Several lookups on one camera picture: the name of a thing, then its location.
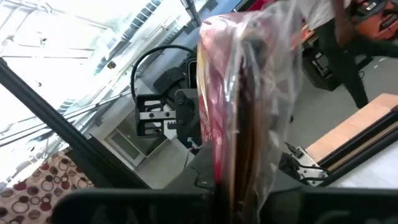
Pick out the orange shop vacuum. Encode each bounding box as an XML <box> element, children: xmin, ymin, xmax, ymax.
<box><xmin>349</xmin><ymin>0</ymin><xmax>398</xmax><ymax>41</ymax></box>

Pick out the light plywood base board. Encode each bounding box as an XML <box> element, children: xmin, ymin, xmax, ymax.
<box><xmin>306</xmin><ymin>92</ymin><xmax>398</xmax><ymax>163</ymax></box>

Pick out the black equipment case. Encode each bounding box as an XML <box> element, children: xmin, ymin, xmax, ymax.
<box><xmin>302</xmin><ymin>46</ymin><xmax>341</xmax><ymax>91</ymax></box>

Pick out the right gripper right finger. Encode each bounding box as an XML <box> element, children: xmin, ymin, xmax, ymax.
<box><xmin>269</xmin><ymin>173</ymin><xmax>305</xmax><ymax>191</ymax></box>

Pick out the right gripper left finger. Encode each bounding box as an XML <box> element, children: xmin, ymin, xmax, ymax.
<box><xmin>165</xmin><ymin>141</ymin><xmax>219</xmax><ymax>190</ymax></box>

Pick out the red Orville popcorn bag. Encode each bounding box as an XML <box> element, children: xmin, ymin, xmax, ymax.
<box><xmin>195</xmin><ymin>0</ymin><xmax>305</xmax><ymax>224</ymax></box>

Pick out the person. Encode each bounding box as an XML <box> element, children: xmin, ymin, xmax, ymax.
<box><xmin>297</xmin><ymin>0</ymin><xmax>373</xmax><ymax>110</ymax></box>

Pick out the black metal table frame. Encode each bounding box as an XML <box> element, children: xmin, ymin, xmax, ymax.
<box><xmin>317</xmin><ymin>105</ymin><xmax>398</xmax><ymax>187</ymax></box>

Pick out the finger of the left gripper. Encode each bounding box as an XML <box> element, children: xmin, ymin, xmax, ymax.
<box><xmin>174</xmin><ymin>88</ymin><xmax>202</xmax><ymax>147</ymax></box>

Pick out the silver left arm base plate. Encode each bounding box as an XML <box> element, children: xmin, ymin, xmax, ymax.
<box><xmin>287</xmin><ymin>145</ymin><xmax>330</xmax><ymax>187</ymax></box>

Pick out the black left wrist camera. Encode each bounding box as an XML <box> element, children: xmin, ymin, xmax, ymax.
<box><xmin>153</xmin><ymin>66</ymin><xmax>190</xmax><ymax>95</ymax></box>

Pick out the circle patterned fabric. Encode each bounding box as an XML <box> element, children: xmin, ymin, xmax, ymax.
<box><xmin>0</xmin><ymin>151</ymin><xmax>96</xmax><ymax>224</ymax></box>

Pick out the black rig frame beam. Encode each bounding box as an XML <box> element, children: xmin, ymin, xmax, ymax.
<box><xmin>0</xmin><ymin>57</ymin><xmax>152</xmax><ymax>190</ymax></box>

